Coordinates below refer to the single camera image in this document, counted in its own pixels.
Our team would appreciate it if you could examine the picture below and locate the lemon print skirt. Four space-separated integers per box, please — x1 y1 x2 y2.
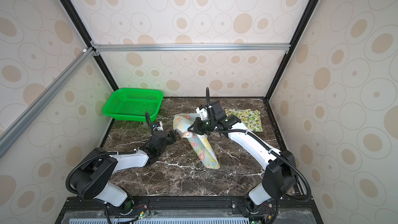
226 108 263 132

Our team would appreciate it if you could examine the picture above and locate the pastel floral skirt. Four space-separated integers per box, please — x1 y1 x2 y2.
173 113 220 169

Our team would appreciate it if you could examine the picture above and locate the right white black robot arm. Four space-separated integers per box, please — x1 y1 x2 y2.
188 101 298 206

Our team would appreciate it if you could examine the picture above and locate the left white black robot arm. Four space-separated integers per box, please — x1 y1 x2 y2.
65 130 177 207

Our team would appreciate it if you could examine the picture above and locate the green plastic basket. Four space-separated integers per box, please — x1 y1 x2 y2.
103 88 164 122

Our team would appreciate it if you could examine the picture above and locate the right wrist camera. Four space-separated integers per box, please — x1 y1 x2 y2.
196 107 209 121

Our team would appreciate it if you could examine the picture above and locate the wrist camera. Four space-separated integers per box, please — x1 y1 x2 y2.
152 121 164 132
196 107 209 121

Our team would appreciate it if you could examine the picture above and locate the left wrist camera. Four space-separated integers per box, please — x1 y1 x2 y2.
152 121 164 132

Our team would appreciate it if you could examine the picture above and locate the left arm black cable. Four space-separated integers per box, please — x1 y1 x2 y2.
65 111 154 194

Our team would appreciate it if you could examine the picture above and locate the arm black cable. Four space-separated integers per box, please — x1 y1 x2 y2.
205 86 312 202
65 111 154 194

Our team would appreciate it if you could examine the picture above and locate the back aluminium rail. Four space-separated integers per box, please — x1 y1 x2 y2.
90 43 290 54

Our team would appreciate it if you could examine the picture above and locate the aluminium rail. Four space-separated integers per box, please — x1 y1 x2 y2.
1 47 94 157
90 43 290 54

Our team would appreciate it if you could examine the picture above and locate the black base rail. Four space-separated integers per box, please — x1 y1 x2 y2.
56 196 322 224

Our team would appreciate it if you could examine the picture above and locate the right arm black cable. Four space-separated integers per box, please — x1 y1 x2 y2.
205 86 312 202

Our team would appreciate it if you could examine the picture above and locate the left aluminium rail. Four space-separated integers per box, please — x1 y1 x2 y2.
1 47 94 157

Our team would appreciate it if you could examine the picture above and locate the right black frame post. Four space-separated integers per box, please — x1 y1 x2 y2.
265 0 319 102

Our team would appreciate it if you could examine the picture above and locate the black frame post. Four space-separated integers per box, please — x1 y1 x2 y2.
265 0 319 102
60 0 119 91

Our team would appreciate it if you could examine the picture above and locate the left black frame post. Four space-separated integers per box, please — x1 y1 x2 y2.
60 0 119 91

